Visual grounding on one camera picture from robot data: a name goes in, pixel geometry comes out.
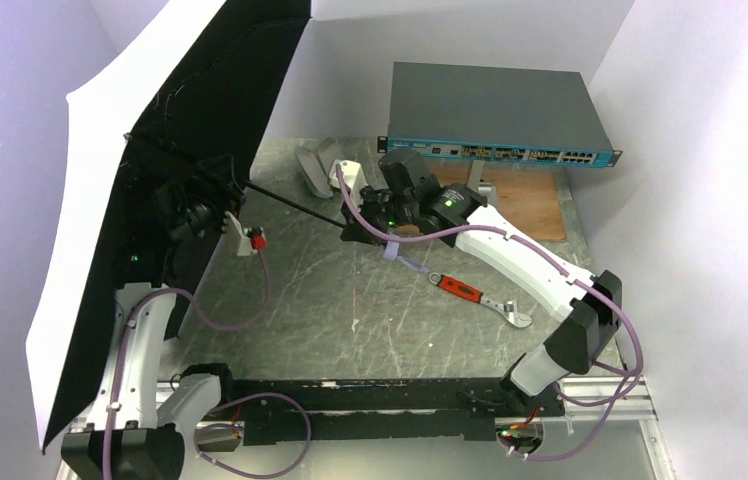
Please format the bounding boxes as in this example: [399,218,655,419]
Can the mint green umbrella case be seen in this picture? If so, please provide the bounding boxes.
[294,138,345,199]

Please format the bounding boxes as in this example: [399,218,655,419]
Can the lilac folding umbrella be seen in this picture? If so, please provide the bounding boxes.
[25,1,312,451]

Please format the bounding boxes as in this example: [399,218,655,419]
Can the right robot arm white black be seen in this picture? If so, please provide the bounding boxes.
[329,148,621,398]

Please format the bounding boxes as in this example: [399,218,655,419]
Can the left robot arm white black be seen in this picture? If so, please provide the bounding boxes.
[39,153,250,479]

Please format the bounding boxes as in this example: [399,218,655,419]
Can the grey metal stand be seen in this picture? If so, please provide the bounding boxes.
[466,160,498,207]

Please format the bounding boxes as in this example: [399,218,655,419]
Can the wooden board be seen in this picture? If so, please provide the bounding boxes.
[400,164,568,243]

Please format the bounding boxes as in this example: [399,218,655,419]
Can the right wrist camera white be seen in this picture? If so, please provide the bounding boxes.
[328,159,368,204]

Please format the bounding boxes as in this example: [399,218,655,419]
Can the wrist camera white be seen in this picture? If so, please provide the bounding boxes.
[328,159,368,204]
[224,211,267,257]

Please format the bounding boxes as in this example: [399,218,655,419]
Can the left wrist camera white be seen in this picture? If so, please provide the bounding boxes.
[224,211,267,257]

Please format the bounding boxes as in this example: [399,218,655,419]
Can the red handled adjustable wrench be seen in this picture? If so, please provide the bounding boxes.
[428,272,533,329]

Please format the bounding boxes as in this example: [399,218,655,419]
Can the network switch blue front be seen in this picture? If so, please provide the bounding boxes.
[378,62,622,169]

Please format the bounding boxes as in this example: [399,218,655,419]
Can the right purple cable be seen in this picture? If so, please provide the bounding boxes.
[334,164,646,464]

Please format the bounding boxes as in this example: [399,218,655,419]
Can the aluminium rail frame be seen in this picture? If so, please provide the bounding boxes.
[55,377,677,480]

